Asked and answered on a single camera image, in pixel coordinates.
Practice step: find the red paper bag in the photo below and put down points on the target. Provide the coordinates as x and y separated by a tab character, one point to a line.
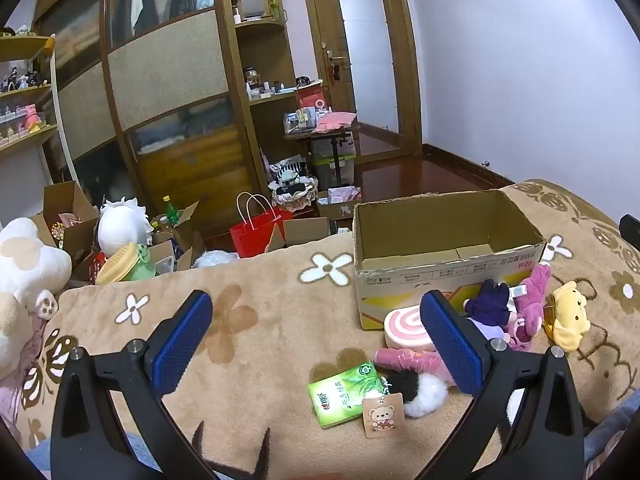
255	235

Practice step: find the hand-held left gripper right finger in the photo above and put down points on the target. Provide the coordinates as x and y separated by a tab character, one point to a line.
450	345

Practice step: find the large white beige plush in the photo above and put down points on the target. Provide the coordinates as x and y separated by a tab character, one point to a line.
25	265

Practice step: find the white fluffy item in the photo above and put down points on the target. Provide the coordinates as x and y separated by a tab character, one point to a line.
215	258

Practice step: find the white-haired plush doll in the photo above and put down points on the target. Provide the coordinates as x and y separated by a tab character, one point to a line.
120	225

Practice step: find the person's blue jeans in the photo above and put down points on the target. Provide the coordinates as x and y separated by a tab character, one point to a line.
615	425

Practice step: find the green bottle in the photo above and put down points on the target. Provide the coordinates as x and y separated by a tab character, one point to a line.
171	212

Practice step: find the cardboard box with bottles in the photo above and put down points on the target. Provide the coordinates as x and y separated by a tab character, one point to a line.
187	240

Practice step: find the white framed box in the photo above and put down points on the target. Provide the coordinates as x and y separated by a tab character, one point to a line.
252	5

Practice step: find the yellow green frog toy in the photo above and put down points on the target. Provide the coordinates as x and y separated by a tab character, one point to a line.
125	265

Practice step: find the yellow plush bear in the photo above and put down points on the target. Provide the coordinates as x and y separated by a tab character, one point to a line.
570	315

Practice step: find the tall open cardboard box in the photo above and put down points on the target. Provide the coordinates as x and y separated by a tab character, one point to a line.
65	200

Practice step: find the pink figurine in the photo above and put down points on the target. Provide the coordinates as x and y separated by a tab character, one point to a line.
32	117

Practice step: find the flat brown cardboard box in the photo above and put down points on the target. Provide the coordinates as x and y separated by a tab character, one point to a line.
305	232

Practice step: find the yellow wall shelf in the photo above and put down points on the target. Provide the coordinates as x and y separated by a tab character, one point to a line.
25	90

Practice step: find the small side table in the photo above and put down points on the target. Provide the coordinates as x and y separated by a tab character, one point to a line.
330	136

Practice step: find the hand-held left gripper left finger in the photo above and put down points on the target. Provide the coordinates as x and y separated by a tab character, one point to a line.
182	340

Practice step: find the purple-haired plush doll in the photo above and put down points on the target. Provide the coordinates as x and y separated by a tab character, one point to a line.
487	305

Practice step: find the small cardboard box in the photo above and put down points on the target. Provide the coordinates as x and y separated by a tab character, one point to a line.
340	207

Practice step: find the pink plush bear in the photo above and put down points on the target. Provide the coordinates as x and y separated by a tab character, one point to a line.
532	300

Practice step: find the wooden wardrobe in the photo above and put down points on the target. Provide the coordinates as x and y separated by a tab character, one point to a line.
165	60

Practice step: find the lace-trimmed basket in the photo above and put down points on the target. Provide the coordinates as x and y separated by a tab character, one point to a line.
295	195

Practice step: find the pink printed bedsheet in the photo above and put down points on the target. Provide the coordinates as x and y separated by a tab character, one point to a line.
15	390

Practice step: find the green tissue packet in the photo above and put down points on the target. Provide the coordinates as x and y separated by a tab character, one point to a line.
340	392

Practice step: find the clear plastic storage box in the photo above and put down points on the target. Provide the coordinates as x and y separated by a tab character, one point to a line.
327	172

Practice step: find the wooden door with glass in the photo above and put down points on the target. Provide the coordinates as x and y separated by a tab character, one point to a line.
370	50

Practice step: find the red box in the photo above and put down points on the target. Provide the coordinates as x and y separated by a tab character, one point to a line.
311	97

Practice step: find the pink swirl roll plush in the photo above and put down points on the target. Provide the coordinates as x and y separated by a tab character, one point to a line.
405	327

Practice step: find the wooden corner shelf unit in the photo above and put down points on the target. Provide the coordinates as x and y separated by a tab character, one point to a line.
260	125

